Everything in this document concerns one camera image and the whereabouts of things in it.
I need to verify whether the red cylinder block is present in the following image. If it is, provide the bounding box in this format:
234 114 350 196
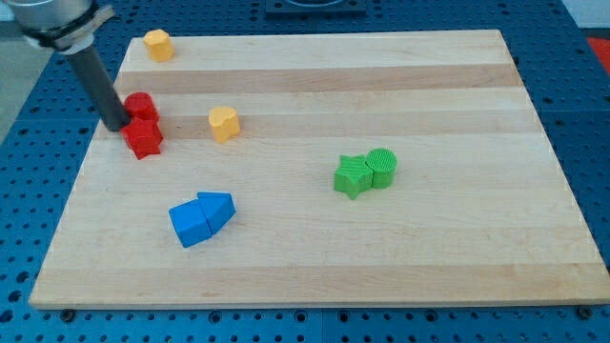
124 92 159 122

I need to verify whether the blue triangle block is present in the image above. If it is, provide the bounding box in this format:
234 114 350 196
197 192 235 235

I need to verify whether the wooden board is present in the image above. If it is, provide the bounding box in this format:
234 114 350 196
30 30 609 310

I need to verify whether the red star block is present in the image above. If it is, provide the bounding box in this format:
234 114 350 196
120 117 163 160

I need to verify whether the black mount plate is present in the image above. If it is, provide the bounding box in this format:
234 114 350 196
263 0 367 16

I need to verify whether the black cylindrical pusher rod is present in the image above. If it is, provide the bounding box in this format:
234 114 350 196
66 46 131 131

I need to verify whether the blue cube block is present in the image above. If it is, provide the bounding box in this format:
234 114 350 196
169 199 212 248

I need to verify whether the green cylinder block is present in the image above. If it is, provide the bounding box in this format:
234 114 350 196
365 148 397 189

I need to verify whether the yellow hexagon block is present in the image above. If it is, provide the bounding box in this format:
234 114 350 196
143 30 174 62

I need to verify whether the yellow heart block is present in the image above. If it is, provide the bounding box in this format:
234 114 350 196
208 107 241 143

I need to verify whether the green star block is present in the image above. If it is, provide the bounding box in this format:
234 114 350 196
334 154 374 200

